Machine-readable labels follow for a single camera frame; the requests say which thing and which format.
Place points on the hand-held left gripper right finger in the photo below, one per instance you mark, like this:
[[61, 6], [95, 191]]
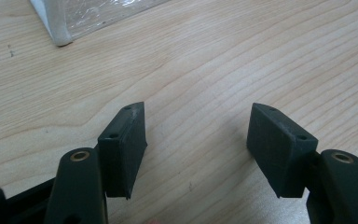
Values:
[[276, 149]]

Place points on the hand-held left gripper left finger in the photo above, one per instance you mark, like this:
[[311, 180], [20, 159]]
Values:
[[122, 155]]

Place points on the clear plastic wrapped white item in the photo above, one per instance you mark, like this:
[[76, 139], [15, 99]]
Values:
[[84, 17]]

